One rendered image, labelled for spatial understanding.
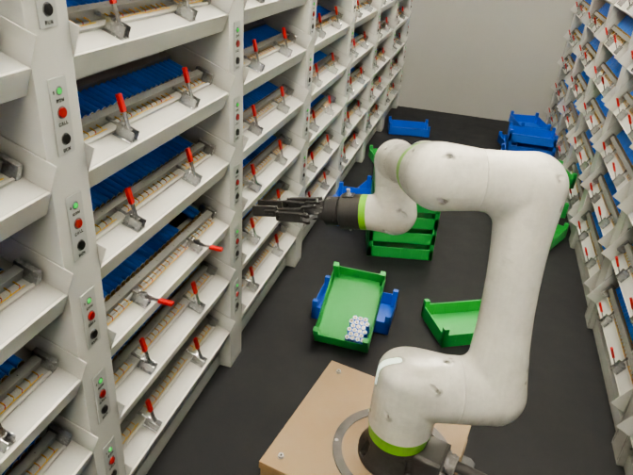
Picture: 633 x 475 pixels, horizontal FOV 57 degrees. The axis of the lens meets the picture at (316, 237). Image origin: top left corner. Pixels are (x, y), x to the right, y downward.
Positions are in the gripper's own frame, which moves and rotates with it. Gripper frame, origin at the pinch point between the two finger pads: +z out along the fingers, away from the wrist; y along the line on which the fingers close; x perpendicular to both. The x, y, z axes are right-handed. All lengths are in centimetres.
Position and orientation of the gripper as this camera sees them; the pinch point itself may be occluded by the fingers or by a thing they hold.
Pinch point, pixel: (267, 207)
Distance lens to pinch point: 158.0
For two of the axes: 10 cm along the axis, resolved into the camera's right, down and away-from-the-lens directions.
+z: -9.5, -0.5, 2.9
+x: 0.8, 9.0, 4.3
